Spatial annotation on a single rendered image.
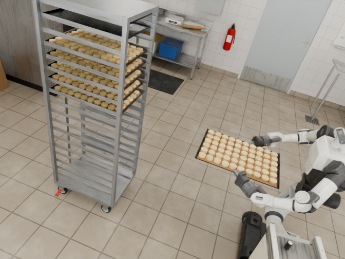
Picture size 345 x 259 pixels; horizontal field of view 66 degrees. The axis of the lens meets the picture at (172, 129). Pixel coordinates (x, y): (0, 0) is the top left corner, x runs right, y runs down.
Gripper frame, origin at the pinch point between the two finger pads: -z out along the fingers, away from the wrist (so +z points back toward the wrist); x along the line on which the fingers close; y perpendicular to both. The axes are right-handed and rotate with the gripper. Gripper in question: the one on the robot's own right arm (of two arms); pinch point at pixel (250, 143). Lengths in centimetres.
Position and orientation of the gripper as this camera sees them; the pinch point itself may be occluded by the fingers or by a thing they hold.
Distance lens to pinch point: 225.3
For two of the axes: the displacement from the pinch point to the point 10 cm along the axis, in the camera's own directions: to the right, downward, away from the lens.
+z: 8.9, -1.3, 4.4
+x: 1.8, -7.9, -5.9
